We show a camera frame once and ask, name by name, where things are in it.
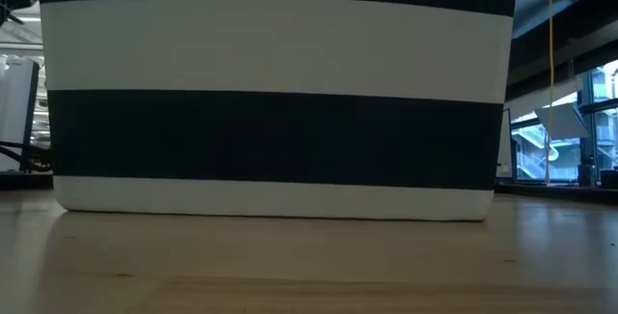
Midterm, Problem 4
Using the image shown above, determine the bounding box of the navy white striped fabric bin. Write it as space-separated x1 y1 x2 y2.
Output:
38 0 520 223

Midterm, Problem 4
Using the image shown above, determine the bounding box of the white cabinet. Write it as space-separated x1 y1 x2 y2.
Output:
0 54 42 173

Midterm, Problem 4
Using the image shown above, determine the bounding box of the black aluminium frame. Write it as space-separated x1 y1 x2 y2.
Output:
0 170 618 205

